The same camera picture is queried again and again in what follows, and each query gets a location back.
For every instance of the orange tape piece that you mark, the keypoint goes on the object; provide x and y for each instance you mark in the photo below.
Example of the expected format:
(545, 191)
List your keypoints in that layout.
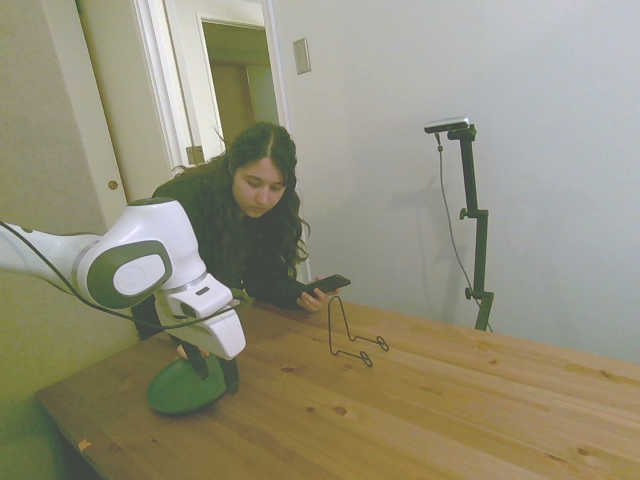
(83, 443)

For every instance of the beige partition panel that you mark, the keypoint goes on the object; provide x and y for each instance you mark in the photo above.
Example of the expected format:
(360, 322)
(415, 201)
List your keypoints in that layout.
(40, 125)

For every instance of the white door frame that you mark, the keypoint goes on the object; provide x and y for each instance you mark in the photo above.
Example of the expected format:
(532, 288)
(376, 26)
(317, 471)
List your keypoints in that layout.
(175, 75)

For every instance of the woman's right hand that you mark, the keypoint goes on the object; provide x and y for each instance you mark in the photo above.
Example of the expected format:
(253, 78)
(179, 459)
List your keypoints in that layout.
(182, 352)

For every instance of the black smartphone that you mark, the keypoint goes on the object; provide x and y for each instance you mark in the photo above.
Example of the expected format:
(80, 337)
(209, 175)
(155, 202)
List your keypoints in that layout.
(330, 283)

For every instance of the beige open door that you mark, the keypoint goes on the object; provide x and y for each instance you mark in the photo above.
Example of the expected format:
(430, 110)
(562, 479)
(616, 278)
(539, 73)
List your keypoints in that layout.
(125, 100)

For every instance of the woman in black sweater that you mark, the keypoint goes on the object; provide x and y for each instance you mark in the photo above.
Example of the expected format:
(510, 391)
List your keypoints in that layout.
(215, 235)

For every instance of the green round plate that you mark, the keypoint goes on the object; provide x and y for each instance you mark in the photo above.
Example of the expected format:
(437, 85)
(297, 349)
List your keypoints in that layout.
(175, 392)

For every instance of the woman's left hand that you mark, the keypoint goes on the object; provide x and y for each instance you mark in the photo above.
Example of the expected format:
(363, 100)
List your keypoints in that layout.
(312, 301)

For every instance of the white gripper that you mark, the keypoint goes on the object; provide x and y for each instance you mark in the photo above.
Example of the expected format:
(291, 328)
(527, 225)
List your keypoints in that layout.
(227, 335)

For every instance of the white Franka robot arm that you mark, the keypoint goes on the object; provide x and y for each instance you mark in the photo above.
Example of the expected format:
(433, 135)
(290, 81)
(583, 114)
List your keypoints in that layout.
(140, 235)

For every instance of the white light switch plate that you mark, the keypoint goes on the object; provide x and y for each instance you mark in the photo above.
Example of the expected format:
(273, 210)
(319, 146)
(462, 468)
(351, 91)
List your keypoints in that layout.
(301, 56)

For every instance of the brass door hinge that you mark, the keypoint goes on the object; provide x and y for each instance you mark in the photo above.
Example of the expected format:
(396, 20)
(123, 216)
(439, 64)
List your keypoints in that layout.
(195, 155)

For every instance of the black camera stand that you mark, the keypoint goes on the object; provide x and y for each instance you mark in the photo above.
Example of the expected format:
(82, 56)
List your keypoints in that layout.
(480, 250)

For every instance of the grey exterior camera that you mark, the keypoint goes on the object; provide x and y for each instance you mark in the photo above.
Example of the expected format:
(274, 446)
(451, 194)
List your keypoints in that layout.
(447, 125)

